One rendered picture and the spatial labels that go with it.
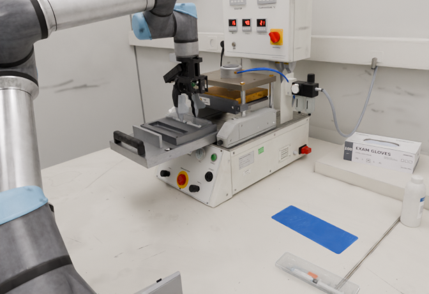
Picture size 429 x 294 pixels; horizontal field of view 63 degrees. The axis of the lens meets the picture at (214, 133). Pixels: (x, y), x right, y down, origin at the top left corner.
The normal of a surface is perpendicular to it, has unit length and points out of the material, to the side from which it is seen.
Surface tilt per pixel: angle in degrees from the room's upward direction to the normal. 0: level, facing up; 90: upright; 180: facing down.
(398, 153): 88
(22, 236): 46
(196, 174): 65
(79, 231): 0
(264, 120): 90
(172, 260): 0
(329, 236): 0
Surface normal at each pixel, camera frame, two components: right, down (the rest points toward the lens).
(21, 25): 0.50, 0.35
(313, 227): -0.05, -0.94
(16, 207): 0.54, -0.56
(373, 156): -0.60, 0.31
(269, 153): 0.69, 0.22
